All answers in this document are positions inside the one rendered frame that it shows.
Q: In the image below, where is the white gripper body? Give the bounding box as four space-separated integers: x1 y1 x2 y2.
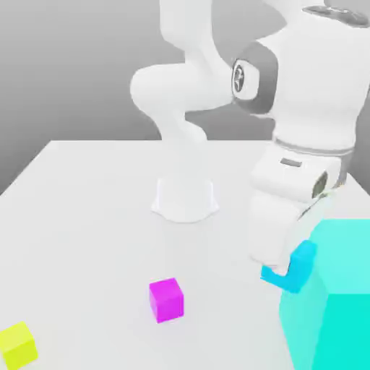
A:
249 191 337 275

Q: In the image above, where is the small blue cube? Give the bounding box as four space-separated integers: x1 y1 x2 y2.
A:
259 239 318 295

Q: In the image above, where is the small magenta cube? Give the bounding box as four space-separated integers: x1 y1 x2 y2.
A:
148 277 185 324

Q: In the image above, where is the small yellow cube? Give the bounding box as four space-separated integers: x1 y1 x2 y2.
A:
0 321 39 370

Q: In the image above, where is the large turquoise box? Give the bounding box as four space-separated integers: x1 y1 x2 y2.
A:
278 218 370 370

